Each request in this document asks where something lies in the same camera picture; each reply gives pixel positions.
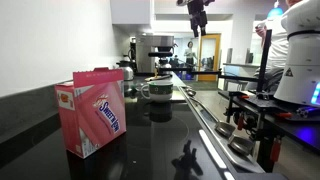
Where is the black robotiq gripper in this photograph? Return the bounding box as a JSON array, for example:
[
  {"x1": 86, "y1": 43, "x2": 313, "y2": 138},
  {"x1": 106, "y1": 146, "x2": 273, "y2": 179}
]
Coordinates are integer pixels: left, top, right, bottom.
[{"x1": 186, "y1": 0, "x2": 209, "y2": 38}]

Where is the white green christmas mug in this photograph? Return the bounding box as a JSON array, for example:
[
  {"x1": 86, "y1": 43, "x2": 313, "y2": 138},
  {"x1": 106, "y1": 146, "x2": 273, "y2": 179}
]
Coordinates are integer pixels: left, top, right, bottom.
[{"x1": 140, "y1": 80, "x2": 174, "y2": 103}]

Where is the distant standing person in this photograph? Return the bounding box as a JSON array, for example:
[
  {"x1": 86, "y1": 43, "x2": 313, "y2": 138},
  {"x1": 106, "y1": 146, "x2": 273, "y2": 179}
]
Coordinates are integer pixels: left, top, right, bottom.
[{"x1": 183, "y1": 40, "x2": 198, "y2": 68}]

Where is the yellow framed door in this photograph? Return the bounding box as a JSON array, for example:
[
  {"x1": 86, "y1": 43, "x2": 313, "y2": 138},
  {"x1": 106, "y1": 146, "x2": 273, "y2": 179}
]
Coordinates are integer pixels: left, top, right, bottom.
[{"x1": 197, "y1": 33, "x2": 222, "y2": 83}]

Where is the stainless coffee maker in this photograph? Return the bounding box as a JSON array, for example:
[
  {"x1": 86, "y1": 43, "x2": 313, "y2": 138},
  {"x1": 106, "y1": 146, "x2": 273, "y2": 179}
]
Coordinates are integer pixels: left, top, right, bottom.
[{"x1": 134, "y1": 34, "x2": 175, "y2": 76}]

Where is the black horizontal stand bar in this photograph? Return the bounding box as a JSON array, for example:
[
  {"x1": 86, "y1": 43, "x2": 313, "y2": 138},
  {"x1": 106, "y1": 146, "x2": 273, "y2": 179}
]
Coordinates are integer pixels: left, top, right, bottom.
[{"x1": 173, "y1": 67, "x2": 260, "y2": 83}]

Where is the blue pendant lamp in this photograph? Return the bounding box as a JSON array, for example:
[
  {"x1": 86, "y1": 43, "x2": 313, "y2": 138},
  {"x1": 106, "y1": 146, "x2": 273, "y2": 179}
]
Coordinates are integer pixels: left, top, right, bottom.
[{"x1": 266, "y1": 0, "x2": 285, "y2": 20}]

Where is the person in white shirt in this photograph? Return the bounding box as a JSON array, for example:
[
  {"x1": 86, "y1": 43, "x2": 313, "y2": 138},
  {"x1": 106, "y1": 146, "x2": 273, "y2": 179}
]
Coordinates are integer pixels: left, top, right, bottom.
[{"x1": 254, "y1": 0, "x2": 303, "y2": 93}]

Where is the steel coffee carafe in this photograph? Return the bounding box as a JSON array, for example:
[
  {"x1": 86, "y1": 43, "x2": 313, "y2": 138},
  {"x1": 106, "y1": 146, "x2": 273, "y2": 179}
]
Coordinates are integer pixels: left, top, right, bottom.
[{"x1": 116, "y1": 54, "x2": 135, "y2": 82}]

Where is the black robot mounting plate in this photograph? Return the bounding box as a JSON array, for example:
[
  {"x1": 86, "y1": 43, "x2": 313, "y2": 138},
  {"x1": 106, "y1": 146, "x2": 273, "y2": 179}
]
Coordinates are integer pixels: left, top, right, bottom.
[{"x1": 218, "y1": 89, "x2": 320, "y2": 153}]

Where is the silver stove knob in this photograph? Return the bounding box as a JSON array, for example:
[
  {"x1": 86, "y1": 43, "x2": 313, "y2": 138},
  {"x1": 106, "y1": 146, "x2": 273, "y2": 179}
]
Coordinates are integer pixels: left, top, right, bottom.
[
  {"x1": 227, "y1": 134, "x2": 255, "y2": 157},
  {"x1": 214, "y1": 121, "x2": 236, "y2": 138}
]

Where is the stainless stove control panel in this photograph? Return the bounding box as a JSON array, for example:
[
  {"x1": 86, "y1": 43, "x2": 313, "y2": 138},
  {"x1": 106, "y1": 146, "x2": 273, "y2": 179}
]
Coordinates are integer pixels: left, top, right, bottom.
[{"x1": 179, "y1": 84, "x2": 266, "y2": 175}]

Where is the pink sweetener box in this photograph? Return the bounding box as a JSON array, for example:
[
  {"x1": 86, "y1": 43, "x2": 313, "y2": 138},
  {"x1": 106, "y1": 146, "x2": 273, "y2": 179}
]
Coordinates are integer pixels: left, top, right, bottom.
[{"x1": 54, "y1": 67, "x2": 128, "y2": 159}]

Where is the black vertical stand post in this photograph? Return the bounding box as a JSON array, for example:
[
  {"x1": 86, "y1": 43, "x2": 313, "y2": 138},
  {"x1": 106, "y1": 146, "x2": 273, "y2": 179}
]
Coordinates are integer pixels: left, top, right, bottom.
[{"x1": 256, "y1": 29, "x2": 273, "y2": 95}]

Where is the red clamp handle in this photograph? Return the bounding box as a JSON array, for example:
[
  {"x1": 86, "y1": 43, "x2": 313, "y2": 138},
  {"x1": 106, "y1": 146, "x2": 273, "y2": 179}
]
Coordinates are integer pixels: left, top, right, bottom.
[
  {"x1": 236, "y1": 113, "x2": 245, "y2": 131},
  {"x1": 269, "y1": 135, "x2": 283, "y2": 164}
]

